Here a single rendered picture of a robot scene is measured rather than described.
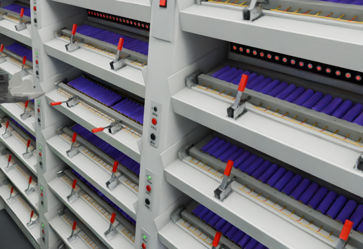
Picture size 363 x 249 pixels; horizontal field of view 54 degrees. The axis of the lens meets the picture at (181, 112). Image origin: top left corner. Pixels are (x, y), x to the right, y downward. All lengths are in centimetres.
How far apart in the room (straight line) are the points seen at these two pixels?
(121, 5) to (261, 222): 64
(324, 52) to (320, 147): 17
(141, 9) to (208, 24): 23
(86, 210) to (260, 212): 81
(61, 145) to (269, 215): 93
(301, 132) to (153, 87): 38
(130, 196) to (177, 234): 22
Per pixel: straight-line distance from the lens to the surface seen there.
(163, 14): 85
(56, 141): 152
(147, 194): 102
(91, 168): 131
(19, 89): 106
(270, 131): 71
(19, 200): 224
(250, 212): 81
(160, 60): 87
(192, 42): 87
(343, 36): 63
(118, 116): 113
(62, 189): 157
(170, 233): 103
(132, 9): 96
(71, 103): 131
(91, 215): 142
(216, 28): 75
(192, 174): 90
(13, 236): 228
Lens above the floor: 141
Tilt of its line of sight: 20 degrees down
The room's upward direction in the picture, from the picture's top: 6 degrees clockwise
